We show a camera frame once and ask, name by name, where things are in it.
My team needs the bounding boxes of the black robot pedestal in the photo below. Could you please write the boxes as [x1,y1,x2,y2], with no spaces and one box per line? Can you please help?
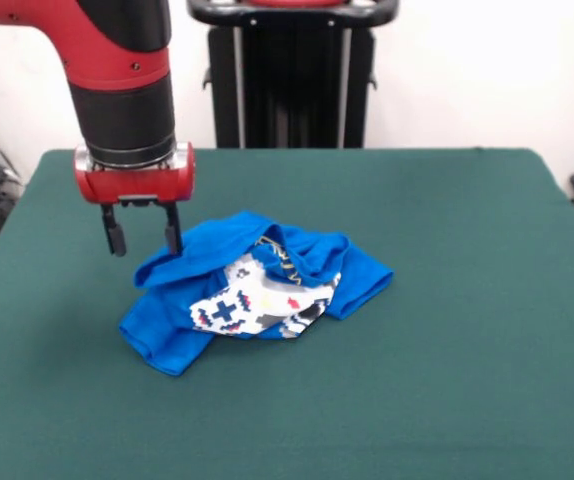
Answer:
[185,0,399,149]

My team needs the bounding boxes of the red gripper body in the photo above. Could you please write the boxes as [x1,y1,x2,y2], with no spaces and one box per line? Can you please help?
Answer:
[74,141,197,209]

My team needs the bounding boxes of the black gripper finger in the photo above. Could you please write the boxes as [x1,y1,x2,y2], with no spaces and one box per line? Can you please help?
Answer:
[100,202,127,258]
[163,202,184,256]

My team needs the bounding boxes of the dark green table cloth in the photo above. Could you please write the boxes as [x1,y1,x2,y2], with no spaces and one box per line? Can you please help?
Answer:
[0,147,574,480]

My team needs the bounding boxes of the blue game-controller print t-shirt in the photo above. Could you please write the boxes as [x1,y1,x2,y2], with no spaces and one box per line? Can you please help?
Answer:
[118,209,395,379]

